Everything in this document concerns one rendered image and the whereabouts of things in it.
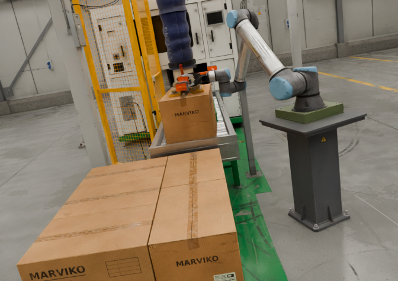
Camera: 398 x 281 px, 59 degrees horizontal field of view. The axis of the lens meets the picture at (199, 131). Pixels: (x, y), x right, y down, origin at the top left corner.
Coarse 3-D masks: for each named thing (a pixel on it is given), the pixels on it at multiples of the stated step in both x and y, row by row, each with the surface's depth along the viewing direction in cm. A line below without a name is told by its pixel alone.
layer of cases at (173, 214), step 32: (160, 160) 262; (192, 160) 250; (96, 192) 222; (128, 192) 214; (160, 192) 206; (192, 192) 199; (224, 192) 192; (64, 224) 187; (96, 224) 181; (128, 224) 175; (160, 224) 170; (192, 224) 165; (224, 224) 160; (32, 256) 161; (64, 256) 156; (96, 256) 156; (128, 256) 156; (160, 256) 156; (192, 256) 156; (224, 256) 156
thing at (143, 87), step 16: (128, 0) 319; (80, 16) 365; (128, 16) 320; (112, 32) 344; (96, 80) 383; (128, 80) 351; (144, 80) 338; (96, 96) 388; (112, 96) 375; (144, 96) 340; (112, 144) 403; (112, 160) 407
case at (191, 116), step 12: (168, 96) 290; (180, 96) 279; (192, 96) 270; (204, 96) 269; (168, 108) 273; (180, 108) 273; (192, 108) 272; (204, 108) 272; (168, 120) 276; (180, 120) 275; (192, 120) 275; (204, 120) 274; (168, 132) 279; (180, 132) 278; (192, 132) 277; (204, 132) 277; (216, 132) 303
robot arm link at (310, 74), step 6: (312, 66) 226; (300, 72) 221; (306, 72) 220; (312, 72) 220; (306, 78) 218; (312, 78) 221; (318, 78) 225; (306, 84) 218; (312, 84) 221; (318, 84) 225; (306, 90) 221; (312, 90) 223; (318, 90) 225
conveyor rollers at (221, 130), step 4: (216, 100) 461; (216, 104) 434; (216, 108) 409; (220, 112) 383; (220, 116) 373; (220, 120) 350; (220, 124) 339; (224, 124) 332; (220, 128) 322; (224, 128) 321; (220, 132) 313; (224, 132) 305; (164, 136) 332; (164, 140) 315; (164, 144) 306
